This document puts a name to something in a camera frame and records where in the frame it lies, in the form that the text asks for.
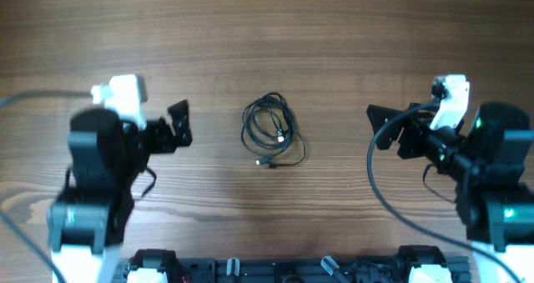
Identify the black cable white plug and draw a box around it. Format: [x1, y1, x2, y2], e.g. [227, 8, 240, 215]
[249, 92, 296, 165]

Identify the thick black USB cable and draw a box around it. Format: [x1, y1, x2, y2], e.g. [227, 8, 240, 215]
[240, 91, 298, 158]

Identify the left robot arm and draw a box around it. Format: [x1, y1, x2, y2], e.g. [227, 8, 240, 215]
[47, 100, 193, 282]

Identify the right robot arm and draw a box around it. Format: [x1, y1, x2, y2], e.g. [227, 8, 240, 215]
[366, 102, 533, 282]

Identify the right camera cable black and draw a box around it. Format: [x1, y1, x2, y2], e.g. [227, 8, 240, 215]
[366, 109, 521, 283]

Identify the camera cable black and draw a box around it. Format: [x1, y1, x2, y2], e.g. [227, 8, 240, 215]
[366, 109, 521, 283]
[1, 89, 91, 283]

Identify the left camera cable black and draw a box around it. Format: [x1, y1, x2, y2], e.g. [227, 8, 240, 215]
[1, 89, 91, 283]

